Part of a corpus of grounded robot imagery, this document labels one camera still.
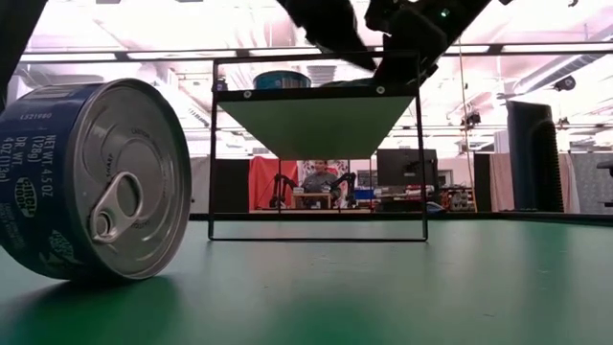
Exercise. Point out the wooden shelf black metal frame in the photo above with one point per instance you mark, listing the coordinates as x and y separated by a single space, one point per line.
316 124

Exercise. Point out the black ceiling spotlight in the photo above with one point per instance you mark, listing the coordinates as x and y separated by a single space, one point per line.
565 83

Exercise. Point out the red curtain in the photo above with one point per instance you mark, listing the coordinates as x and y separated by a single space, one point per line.
263 182

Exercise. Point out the person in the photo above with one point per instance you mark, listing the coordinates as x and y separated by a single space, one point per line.
321 182

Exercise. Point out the floral cloth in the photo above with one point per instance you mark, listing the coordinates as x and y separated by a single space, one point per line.
337 165

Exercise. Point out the black narrow panel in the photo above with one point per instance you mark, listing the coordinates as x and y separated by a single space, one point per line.
482 182

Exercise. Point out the white curtain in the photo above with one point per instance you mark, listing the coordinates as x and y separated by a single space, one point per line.
200 184

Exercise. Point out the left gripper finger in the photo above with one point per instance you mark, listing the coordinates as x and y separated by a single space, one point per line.
335 29

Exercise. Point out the green table mat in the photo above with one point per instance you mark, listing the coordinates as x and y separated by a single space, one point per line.
335 287

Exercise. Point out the beige curtain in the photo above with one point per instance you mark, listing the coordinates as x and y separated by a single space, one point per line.
498 182

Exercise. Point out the small wooden table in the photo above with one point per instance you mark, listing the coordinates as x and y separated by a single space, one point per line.
311 195

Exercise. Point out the black chair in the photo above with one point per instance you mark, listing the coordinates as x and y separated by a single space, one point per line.
607 165

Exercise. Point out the black corrugated column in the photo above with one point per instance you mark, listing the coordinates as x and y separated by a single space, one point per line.
531 158

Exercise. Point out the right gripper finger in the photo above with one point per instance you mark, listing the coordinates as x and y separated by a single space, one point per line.
402 69

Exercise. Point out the blue seafood can silver lid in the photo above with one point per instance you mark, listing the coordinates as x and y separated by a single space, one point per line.
282 80

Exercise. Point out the black background robot arm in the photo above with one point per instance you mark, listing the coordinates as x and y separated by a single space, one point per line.
278 189
347 184

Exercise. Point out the grey patterned partition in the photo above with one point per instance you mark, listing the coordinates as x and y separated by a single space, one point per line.
589 187

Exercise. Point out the black wall panel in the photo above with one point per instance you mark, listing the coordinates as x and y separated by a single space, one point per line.
232 187

